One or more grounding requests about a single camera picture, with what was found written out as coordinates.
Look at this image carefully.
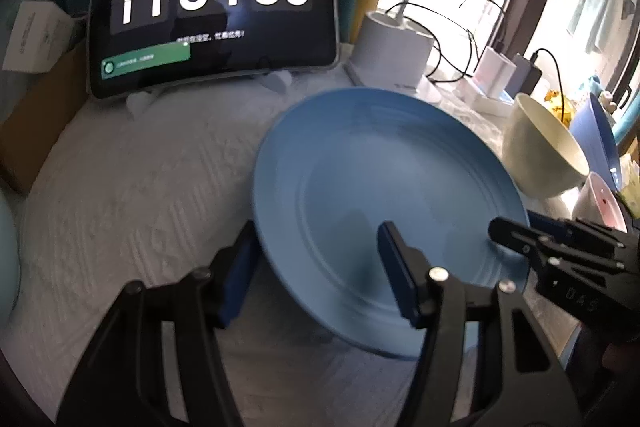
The cream bowl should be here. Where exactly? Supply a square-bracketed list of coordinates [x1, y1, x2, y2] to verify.
[501, 93, 591, 198]

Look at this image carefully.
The white tablet stand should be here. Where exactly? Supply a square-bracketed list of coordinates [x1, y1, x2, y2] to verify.
[126, 69, 293, 115]

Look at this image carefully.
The long black cable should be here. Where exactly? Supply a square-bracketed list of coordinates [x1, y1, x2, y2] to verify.
[531, 48, 571, 128]

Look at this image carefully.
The blue bowl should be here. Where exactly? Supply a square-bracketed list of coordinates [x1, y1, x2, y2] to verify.
[570, 93, 623, 195]

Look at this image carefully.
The cardboard box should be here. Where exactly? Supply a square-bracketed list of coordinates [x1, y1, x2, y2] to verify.
[0, 47, 93, 195]

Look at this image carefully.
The white charger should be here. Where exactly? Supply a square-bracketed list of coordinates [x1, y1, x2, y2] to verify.
[472, 47, 516, 100]

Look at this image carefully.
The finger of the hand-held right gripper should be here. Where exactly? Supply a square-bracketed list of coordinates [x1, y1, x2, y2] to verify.
[527, 212, 577, 239]
[489, 216, 552, 262]

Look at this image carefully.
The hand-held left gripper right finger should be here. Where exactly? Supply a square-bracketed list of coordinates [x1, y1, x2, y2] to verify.
[376, 221, 583, 427]

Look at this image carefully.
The yellow wet wipes pack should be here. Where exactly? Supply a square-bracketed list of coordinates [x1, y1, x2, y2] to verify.
[542, 88, 573, 125]

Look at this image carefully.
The white desk lamp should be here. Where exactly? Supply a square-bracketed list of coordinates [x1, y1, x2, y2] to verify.
[345, 0, 443, 102]

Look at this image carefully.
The pale blue hanging towel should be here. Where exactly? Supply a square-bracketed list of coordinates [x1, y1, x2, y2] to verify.
[567, 0, 621, 55]

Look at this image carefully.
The black charger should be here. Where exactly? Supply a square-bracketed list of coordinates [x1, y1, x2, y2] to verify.
[502, 54, 543, 100]

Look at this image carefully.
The blue plate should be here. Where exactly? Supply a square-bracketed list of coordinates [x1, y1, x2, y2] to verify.
[251, 88, 532, 360]

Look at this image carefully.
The tablet with clock display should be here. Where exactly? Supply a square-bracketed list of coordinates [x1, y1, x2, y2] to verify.
[86, 0, 342, 100]

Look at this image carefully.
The white textured tablecloth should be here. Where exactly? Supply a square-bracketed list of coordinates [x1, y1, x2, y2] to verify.
[0, 62, 601, 427]

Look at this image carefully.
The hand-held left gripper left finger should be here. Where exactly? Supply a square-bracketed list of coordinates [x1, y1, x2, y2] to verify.
[56, 219, 261, 427]

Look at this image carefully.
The short black cable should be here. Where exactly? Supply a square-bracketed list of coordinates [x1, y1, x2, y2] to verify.
[457, 0, 508, 52]

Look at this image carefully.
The pink strawberry bowl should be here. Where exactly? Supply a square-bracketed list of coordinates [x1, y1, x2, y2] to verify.
[571, 172, 628, 233]

